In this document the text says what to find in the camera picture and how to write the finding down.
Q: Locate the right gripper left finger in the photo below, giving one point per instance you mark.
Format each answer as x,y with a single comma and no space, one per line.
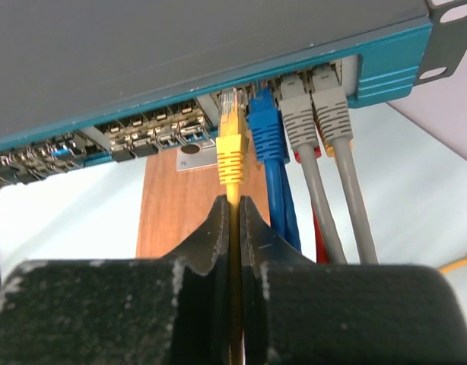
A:
171,310

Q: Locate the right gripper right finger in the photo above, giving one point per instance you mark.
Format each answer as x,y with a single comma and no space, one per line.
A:
300,312

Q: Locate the wooden board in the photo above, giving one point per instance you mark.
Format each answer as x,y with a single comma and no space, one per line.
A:
173,203

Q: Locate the dark grey network switch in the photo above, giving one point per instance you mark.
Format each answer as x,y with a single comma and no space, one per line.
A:
88,82

